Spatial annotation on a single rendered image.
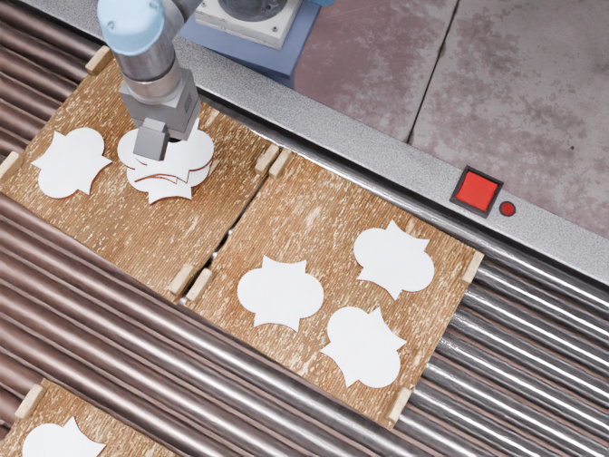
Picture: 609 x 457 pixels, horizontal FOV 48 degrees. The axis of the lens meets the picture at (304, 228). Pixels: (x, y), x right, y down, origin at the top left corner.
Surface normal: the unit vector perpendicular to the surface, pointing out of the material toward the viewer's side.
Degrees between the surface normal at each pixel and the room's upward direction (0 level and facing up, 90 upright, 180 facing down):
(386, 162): 0
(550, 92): 0
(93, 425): 0
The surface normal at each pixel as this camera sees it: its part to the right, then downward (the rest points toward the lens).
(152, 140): -0.13, 0.12
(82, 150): 0.00, -0.33
